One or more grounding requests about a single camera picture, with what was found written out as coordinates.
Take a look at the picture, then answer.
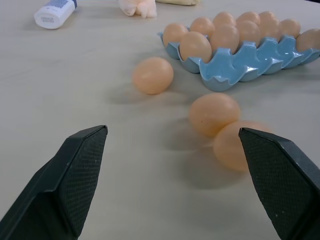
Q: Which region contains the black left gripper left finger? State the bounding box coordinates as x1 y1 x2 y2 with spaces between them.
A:
0 124 109 240

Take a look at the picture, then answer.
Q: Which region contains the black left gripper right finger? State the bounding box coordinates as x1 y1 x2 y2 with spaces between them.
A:
238 127 320 240

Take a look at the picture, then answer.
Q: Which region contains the blue egg tray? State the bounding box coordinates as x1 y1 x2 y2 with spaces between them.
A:
157 31 320 92

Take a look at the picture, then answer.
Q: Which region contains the brown egg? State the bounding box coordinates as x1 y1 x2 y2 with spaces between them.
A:
162 23 189 48
235 11 261 26
280 18 302 39
213 120 272 172
296 28 320 53
209 23 240 55
188 92 242 138
131 56 175 95
258 11 283 42
179 31 213 62
212 11 237 28
189 16 216 37
235 20 262 48

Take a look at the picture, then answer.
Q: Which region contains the white plastic bottle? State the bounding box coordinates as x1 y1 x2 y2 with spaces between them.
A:
33 0 78 30

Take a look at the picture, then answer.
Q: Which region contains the pale pink plush toy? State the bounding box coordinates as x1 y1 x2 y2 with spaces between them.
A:
117 0 158 19

